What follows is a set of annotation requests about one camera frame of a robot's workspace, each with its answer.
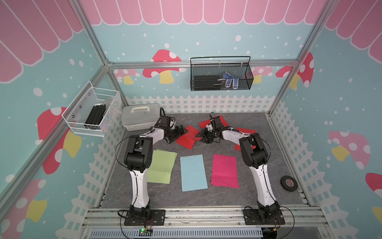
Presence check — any red paper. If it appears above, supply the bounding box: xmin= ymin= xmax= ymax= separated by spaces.
xmin=199 ymin=116 xmax=229 ymax=129
xmin=176 ymin=125 xmax=202 ymax=149
xmin=234 ymin=127 xmax=257 ymax=151

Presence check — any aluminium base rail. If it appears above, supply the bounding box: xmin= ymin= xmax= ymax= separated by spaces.
xmin=77 ymin=205 xmax=335 ymax=239

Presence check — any black tape roll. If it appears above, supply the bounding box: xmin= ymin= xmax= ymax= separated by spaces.
xmin=280 ymin=175 xmax=298 ymax=192

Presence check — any black mesh wall basket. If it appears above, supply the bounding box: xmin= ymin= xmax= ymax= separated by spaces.
xmin=190 ymin=56 xmax=254 ymax=91

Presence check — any black box in mesh basket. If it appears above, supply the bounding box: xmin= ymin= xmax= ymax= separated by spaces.
xmin=192 ymin=75 xmax=223 ymax=91

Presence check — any blue paper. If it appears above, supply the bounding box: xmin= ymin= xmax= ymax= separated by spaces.
xmin=180 ymin=154 xmax=208 ymax=192

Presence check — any large green paper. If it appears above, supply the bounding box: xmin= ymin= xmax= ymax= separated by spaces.
xmin=147 ymin=150 xmax=177 ymax=184

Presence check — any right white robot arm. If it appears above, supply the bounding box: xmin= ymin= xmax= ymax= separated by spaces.
xmin=197 ymin=116 xmax=285 ymax=226

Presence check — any green lit circuit board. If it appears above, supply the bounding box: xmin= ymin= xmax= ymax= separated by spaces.
xmin=139 ymin=228 xmax=153 ymax=237

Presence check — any black block in wire basket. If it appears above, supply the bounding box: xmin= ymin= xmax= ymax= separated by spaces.
xmin=84 ymin=104 xmax=106 ymax=129

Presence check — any white wire wall basket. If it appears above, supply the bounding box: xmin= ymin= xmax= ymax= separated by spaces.
xmin=62 ymin=82 xmax=122 ymax=137

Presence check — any blue white item in basket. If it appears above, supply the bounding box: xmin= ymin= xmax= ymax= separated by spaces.
xmin=215 ymin=72 xmax=239 ymax=90

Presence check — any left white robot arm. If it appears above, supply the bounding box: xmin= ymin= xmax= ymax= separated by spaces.
xmin=123 ymin=107 xmax=188 ymax=223

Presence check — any white plastic storage box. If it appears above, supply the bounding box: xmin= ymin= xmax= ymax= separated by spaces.
xmin=121 ymin=104 xmax=160 ymax=131

